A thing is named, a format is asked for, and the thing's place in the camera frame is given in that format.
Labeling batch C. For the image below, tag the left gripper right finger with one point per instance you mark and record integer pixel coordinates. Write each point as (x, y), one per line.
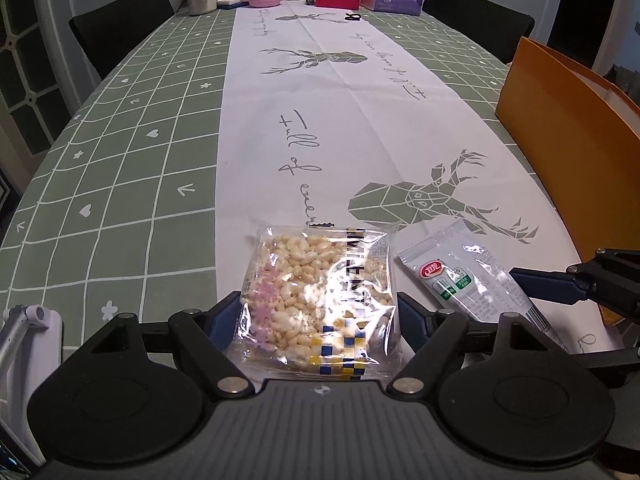
(417, 324)

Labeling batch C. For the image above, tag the glass panel door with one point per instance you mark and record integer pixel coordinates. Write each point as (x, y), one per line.
(34, 112)

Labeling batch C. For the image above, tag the white deer table runner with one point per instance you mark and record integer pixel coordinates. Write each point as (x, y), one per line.
(385, 121)

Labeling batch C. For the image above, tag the black chair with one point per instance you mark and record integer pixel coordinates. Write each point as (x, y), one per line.
(109, 33)
(495, 28)

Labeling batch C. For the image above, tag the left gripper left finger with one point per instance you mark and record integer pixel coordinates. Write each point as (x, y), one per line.
(221, 320)

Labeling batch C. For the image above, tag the white silver sachet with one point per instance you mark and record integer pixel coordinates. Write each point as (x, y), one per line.
(462, 275)

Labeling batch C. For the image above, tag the black chair left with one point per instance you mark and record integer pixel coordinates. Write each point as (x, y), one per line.
(109, 33)

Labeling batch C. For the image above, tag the white phone stand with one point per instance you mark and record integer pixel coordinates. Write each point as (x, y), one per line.
(31, 350)

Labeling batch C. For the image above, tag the puffed rice snack bag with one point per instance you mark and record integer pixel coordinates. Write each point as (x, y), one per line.
(318, 302)

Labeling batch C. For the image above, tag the orange cardboard box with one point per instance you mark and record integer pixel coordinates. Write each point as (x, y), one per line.
(580, 133)

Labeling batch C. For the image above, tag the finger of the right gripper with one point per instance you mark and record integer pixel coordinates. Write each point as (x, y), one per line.
(555, 286)

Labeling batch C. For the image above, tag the green grid tablecloth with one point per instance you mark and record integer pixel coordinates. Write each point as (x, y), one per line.
(120, 216)

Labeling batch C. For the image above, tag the black chair far right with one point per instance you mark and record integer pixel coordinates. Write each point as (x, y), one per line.
(495, 28)

